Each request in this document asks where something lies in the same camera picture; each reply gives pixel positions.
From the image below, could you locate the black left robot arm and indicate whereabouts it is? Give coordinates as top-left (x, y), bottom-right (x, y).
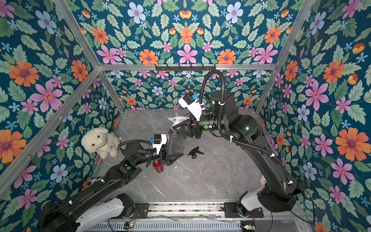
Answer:
top-left (36, 139), bottom-right (184, 232)

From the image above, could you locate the white plush teddy bear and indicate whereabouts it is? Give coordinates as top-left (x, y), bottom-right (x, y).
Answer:
top-left (81, 127), bottom-right (120, 159)

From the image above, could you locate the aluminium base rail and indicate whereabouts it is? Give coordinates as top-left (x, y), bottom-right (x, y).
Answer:
top-left (86, 200), bottom-right (308, 222)

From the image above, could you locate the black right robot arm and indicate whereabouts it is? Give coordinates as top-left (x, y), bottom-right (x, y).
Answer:
top-left (172, 70), bottom-right (305, 213)

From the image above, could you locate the round beige wall clock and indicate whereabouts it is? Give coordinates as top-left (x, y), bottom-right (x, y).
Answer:
top-left (260, 176), bottom-right (267, 186)

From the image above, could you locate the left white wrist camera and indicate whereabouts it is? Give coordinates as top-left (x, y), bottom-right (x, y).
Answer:
top-left (149, 134), bottom-right (167, 155)

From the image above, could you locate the aluminium frame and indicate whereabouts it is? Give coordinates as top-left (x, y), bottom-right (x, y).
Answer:
top-left (0, 0), bottom-right (317, 232)

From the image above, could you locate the black hook rail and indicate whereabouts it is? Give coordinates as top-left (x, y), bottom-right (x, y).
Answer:
top-left (155, 64), bottom-right (217, 72)

